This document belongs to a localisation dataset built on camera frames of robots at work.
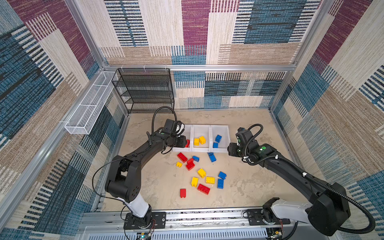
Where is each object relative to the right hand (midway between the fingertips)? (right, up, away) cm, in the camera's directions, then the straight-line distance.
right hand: (232, 151), depth 83 cm
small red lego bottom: (-27, -22, -2) cm, 35 cm away
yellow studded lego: (-12, -17, +2) cm, 21 cm away
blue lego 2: (-5, +5, +18) cm, 19 cm away
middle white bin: (-18, +10, +22) cm, 30 cm away
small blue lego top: (-20, -7, +11) cm, 23 cm away
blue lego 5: (-7, -18, 0) cm, 19 cm away
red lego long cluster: (-24, +3, +11) cm, 27 cm away
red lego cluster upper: (-23, -9, +7) cm, 26 cm away
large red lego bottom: (-16, -21, 0) cm, 26 cm away
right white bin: (-1, +10, +21) cm, 23 cm away
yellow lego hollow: (-16, +4, +16) cm, 23 cm away
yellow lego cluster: (-16, -13, +4) cm, 21 cm away
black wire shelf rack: (-56, +39, +26) cm, 73 cm away
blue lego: (-10, -6, +12) cm, 16 cm away
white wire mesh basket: (-89, +18, +10) cm, 91 cm away
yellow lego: (-19, +3, +15) cm, 25 cm away
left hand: (-27, +5, +7) cm, 28 cm away
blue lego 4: (-5, -15, +5) cm, 16 cm away
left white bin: (-24, +8, +15) cm, 30 cm away
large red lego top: (-28, -6, +11) cm, 30 cm away
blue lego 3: (-7, +1, +15) cm, 17 cm away
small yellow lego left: (-30, -9, +9) cm, 33 cm away
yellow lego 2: (-21, -17, 0) cm, 27 cm away
